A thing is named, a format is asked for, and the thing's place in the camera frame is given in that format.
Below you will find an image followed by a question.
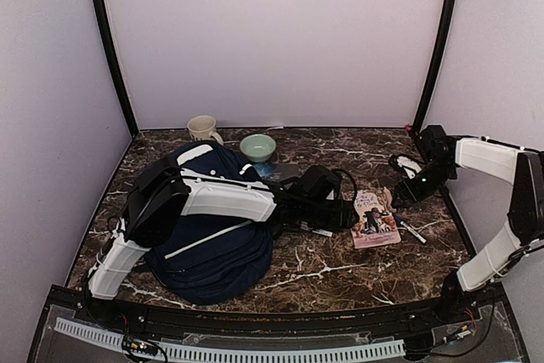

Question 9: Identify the dark blue hardcover book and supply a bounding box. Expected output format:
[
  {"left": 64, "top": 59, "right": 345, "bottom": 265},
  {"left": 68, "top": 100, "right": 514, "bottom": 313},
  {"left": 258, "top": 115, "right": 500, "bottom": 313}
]
[{"left": 253, "top": 162, "right": 301, "bottom": 182}]

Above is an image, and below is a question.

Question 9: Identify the black front rail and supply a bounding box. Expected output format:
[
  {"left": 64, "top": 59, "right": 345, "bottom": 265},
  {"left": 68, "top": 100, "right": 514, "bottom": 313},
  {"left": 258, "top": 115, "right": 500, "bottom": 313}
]
[{"left": 46, "top": 285, "right": 491, "bottom": 337}]

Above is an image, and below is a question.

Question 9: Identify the blue capped thin pen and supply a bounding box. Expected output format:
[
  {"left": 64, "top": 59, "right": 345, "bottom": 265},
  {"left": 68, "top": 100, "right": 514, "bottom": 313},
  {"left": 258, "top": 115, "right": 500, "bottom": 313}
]
[{"left": 393, "top": 214, "right": 428, "bottom": 245}]

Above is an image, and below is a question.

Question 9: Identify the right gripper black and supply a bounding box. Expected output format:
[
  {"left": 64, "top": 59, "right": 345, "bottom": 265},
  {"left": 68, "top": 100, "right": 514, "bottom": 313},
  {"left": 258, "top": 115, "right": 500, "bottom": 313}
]
[{"left": 392, "top": 160, "right": 457, "bottom": 208}]

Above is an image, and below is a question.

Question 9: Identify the white slotted cable duct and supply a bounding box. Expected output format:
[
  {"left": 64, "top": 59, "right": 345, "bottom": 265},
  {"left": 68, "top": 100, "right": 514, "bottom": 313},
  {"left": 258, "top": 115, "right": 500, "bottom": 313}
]
[{"left": 54, "top": 318, "right": 405, "bottom": 362}]

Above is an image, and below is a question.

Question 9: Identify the pink illustrated paperback book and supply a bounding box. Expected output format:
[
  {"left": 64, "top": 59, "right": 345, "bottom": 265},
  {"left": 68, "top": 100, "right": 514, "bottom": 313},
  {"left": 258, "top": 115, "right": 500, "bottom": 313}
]
[{"left": 351, "top": 190, "right": 401, "bottom": 249}]

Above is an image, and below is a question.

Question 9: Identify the navy blue student backpack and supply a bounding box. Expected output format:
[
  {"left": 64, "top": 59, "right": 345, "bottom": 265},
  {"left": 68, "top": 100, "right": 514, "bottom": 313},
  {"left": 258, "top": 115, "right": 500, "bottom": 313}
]
[{"left": 123, "top": 140, "right": 273, "bottom": 305}]

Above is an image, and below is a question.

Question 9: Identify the right black frame post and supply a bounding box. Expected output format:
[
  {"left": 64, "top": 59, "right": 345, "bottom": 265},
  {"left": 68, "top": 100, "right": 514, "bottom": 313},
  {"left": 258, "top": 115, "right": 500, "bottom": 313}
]
[{"left": 410, "top": 0, "right": 456, "bottom": 134}]

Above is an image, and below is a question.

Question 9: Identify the black capped white marker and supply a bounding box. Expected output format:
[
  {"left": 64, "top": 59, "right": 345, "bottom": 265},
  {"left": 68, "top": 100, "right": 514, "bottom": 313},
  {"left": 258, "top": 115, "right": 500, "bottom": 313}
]
[{"left": 299, "top": 224, "right": 333, "bottom": 237}]

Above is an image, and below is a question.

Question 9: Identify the cream ceramic mug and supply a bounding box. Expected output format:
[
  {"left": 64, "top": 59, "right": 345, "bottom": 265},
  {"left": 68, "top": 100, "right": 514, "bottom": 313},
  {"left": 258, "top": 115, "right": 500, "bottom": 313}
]
[{"left": 187, "top": 115, "right": 224, "bottom": 145}]

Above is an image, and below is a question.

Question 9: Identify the small circuit board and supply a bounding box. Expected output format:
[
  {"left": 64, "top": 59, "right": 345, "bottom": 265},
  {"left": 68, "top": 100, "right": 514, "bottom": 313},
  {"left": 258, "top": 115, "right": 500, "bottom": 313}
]
[{"left": 121, "top": 337, "right": 159, "bottom": 358}]

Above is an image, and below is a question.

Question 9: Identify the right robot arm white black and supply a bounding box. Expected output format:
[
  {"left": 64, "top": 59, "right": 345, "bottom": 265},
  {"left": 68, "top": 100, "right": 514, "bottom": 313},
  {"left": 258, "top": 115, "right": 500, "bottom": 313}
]
[{"left": 389, "top": 125, "right": 543, "bottom": 324}]

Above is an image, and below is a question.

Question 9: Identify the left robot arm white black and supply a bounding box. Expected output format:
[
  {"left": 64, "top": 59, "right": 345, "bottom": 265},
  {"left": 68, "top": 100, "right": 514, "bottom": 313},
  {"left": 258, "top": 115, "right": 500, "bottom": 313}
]
[{"left": 86, "top": 164, "right": 360, "bottom": 326}]

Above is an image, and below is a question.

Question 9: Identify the left black frame post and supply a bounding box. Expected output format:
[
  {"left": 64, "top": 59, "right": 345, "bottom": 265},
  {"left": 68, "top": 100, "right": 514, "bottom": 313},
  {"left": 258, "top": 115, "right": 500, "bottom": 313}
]
[{"left": 92, "top": 0, "right": 139, "bottom": 139}]

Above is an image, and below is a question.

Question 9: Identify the black frame post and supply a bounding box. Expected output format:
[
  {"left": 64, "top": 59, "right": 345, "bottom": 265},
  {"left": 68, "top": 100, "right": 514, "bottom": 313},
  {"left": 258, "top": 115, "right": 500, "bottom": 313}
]
[
  {"left": 410, "top": 0, "right": 456, "bottom": 134},
  {"left": 92, "top": 0, "right": 139, "bottom": 139}
]

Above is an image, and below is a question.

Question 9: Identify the light green ceramic bowl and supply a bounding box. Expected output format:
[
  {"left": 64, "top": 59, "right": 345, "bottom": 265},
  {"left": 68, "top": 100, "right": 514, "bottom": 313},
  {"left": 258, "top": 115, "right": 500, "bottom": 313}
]
[{"left": 240, "top": 134, "right": 276, "bottom": 163}]

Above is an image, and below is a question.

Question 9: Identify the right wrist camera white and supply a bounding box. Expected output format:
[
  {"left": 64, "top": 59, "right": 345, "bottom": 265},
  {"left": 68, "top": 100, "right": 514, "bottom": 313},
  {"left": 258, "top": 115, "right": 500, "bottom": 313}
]
[{"left": 388, "top": 155, "right": 422, "bottom": 179}]

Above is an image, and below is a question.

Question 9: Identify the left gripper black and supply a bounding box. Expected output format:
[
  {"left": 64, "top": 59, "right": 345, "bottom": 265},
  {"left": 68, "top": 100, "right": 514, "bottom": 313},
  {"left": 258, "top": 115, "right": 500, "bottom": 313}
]
[{"left": 301, "top": 198, "right": 360, "bottom": 229}]

